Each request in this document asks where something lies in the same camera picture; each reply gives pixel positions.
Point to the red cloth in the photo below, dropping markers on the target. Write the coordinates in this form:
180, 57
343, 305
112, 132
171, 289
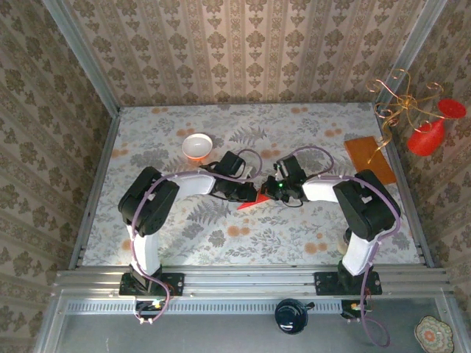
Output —
255, 204

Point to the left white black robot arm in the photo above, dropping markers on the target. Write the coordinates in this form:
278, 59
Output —
147, 202

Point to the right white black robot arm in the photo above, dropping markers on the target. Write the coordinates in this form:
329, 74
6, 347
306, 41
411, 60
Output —
364, 206

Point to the white bowl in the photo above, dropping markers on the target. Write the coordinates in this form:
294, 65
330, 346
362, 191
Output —
198, 146

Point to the small jar with black lid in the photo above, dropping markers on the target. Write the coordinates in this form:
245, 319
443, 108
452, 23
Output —
345, 240

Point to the orange wooden board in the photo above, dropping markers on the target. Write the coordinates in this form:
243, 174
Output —
362, 154

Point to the dark glossy ceramic mug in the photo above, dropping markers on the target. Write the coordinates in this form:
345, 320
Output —
290, 316

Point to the small black controller board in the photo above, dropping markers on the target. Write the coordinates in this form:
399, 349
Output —
147, 308
347, 312

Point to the red goblet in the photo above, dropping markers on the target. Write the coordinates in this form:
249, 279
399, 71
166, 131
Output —
427, 139

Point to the patterned scalloped plate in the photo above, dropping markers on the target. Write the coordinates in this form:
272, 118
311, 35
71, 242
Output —
432, 334

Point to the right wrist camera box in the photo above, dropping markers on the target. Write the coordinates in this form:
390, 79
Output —
290, 166

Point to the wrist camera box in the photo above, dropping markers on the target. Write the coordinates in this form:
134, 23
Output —
290, 166
232, 163

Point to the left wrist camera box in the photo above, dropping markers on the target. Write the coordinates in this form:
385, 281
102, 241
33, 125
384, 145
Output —
232, 163

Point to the aluminium mounting rail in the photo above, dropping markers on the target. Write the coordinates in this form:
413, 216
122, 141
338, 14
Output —
250, 279

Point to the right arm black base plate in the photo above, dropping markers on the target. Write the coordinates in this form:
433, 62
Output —
325, 283

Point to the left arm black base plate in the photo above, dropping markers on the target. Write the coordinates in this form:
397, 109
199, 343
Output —
173, 283

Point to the aluminium table side rail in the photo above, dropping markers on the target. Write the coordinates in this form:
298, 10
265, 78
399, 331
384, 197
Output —
106, 154
394, 150

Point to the aluminium frame post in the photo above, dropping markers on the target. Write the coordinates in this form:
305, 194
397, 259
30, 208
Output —
81, 55
416, 40

